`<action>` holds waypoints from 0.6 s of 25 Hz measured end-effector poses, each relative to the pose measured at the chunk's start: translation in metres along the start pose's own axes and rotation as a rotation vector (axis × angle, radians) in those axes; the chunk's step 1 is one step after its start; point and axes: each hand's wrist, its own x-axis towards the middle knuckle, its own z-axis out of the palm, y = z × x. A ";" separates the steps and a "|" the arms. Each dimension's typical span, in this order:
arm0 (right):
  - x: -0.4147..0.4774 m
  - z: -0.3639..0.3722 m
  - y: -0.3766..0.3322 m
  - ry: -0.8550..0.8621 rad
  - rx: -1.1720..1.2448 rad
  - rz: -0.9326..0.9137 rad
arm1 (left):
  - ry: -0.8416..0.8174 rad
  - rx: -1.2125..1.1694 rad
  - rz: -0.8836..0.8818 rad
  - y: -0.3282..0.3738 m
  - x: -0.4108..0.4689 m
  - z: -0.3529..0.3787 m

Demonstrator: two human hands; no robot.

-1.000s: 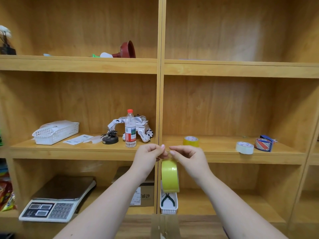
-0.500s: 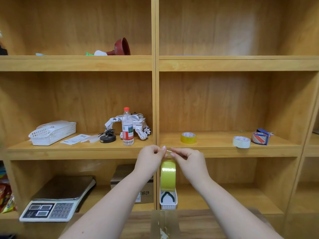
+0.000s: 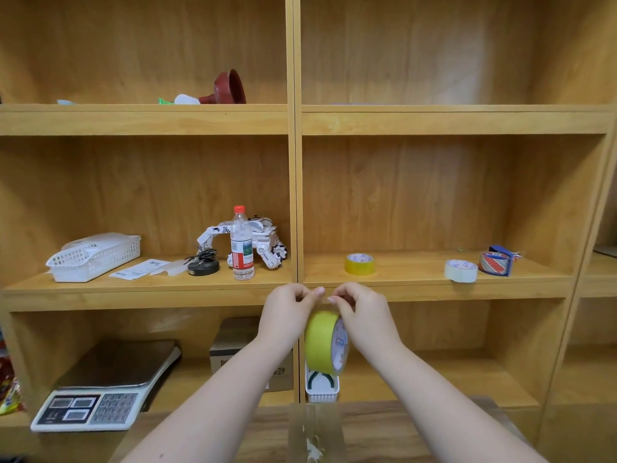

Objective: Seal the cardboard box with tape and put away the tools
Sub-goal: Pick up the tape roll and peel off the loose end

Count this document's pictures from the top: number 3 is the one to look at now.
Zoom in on dark red funnel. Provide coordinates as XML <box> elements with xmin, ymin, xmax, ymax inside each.
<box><xmin>199</xmin><ymin>69</ymin><xmax>247</xmax><ymax>105</ymax></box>

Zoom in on cardboard box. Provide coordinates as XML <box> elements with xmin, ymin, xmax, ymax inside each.
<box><xmin>209</xmin><ymin>317</ymin><xmax>295</xmax><ymax>393</ymax></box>

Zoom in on white tape roll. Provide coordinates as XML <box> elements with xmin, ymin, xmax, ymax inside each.
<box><xmin>444</xmin><ymin>259</ymin><xmax>479</xmax><ymax>284</ymax></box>

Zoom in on small white slotted basket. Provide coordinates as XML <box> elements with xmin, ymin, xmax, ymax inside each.
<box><xmin>305</xmin><ymin>364</ymin><xmax>340</xmax><ymax>404</ymax></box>

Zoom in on wooden shelf unit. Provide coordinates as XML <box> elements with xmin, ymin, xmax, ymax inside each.
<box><xmin>0</xmin><ymin>0</ymin><xmax>617</xmax><ymax>463</ymax></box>

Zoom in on white plastic basket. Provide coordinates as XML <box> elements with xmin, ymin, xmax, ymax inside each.
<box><xmin>46</xmin><ymin>232</ymin><xmax>142</xmax><ymax>283</ymax></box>

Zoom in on digital weighing scale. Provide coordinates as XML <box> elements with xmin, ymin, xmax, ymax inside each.
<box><xmin>30</xmin><ymin>340</ymin><xmax>182</xmax><ymax>433</ymax></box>

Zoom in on clear tape strip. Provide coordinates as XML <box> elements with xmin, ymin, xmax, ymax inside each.
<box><xmin>288</xmin><ymin>402</ymin><xmax>349</xmax><ymax>463</ymax></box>

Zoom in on colourful snack packets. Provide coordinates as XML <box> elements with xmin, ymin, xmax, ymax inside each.
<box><xmin>0</xmin><ymin>340</ymin><xmax>25</xmax><ymax>416</ymax></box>

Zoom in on person's left forearm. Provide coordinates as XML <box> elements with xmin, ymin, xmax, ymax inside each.
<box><xmin>121</xmin><ymin>335</ymin><xmax>294</xmax><ymax>463</ymax></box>

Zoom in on water bottle with red cap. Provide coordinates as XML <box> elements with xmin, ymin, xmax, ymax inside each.
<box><xmin>230</xmin><ymin>205</ymin><xmax>255</xmax><ymax>281</ymax></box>

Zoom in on person's right hand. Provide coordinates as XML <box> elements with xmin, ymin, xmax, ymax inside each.
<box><xmin>328</xmin><ymin>283</ymin><xmax>404</xmax><ymax>364</ymax></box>

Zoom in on white paper label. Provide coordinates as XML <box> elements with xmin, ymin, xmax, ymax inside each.
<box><xmin>109</xmin><ymin>259</ymin><xmax>171</xmax><ymax>281</ymax></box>

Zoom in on large yellow tape roll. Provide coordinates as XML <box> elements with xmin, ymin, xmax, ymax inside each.
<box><xmin>305</xmin><ymin>311</ymin><xmax>350</xmax><ymax>377</ymax></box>

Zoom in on person's left hand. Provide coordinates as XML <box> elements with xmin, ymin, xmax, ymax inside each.
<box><xmin>257</xmin><ymin>283</ymin><xmax>326</xmax><ymax>352</ymax></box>

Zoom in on small yellow tape roll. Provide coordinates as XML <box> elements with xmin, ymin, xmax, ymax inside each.
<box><xmin>344</xmin><ymin>253</ymin><xmax>376</xmax><ymax>276</ymax></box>

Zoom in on person's right forearm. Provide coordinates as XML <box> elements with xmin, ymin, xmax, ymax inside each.
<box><xmin>357</xmin><ymin>342</ymin><xmax>549</xmax><ymax>463</ymax></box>

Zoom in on red striped tape with dispenser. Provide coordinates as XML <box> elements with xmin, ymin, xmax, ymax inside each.
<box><xmin>478</xmin><ymin>245</ymin><xmax>523</xmax><ymax>277</ymax></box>

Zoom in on white toy robot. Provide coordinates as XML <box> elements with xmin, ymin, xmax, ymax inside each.
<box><xmin>197</xmin><ymin>216</ymin><xmax>288</xmax><ymax>270</ymax></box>

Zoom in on black round base with wires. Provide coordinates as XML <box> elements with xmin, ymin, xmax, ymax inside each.
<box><xmin>184</xmin><ymin>249</ymin><xmax>221</xmax><ymax>277</ymax></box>

